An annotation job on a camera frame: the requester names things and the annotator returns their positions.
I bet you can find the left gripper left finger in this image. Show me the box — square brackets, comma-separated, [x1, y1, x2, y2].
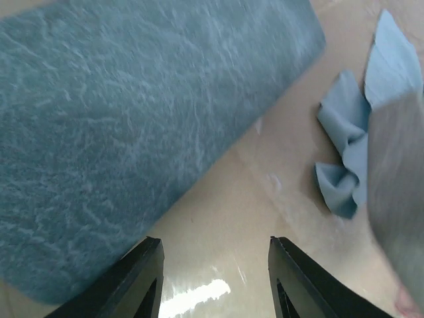
[47, 237, 164, 318]

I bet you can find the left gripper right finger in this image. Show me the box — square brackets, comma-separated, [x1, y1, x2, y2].
[268, 237, 391, 318]

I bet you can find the grey glasses case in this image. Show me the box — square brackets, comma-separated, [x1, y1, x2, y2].
[367, 91, 423, 311]

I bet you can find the light blue cleaning cloth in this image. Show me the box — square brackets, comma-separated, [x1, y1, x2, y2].
[314, 9, 423, 219]

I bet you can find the blue glasses case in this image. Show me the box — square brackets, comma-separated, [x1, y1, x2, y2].
[1, 1, 325, 304]

